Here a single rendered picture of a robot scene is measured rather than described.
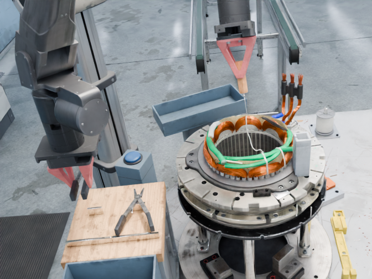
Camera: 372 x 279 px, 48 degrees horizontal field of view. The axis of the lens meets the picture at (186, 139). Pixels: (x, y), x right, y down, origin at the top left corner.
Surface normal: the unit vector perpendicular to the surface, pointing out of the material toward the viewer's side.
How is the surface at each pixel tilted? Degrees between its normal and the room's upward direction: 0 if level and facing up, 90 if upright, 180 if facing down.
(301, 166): 90
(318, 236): 0
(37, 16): 74
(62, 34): 116
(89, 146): 1
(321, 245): 0
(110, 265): 90
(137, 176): 90
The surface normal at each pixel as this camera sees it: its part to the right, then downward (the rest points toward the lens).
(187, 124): 0.32, 0.51
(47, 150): -0.11, -0.81
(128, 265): 0.02, 0.58
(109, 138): 0.78, 0.28
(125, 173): -0.36, 0.58
